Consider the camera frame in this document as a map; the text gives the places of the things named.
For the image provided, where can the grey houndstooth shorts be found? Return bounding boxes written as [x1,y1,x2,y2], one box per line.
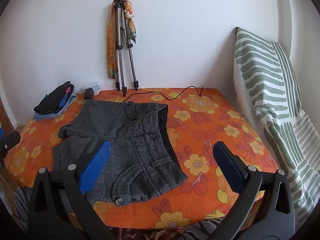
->
[53,100,188,206]

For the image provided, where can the stack of folded clothes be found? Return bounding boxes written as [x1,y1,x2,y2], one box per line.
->
[33,81,78,121]

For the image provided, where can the black power adapter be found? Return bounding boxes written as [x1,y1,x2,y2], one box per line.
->
[84,88,94,100]

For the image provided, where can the white power strip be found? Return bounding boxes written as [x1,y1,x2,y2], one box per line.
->
[82,81,103,95]

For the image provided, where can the orange floral bed sheet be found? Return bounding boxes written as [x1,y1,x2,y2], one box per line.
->
[1,88,278,229]

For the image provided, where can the green striped white pillow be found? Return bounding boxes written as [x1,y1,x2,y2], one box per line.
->
[233,27,319,229]

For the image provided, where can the orange patterned scarf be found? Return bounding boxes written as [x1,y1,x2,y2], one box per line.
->
[106,0,137,79]

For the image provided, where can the black cable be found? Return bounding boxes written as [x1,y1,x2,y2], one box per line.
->
[122,86,205,120]

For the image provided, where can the silver camera tripod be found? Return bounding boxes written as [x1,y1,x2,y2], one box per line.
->
[113,0,139,96]

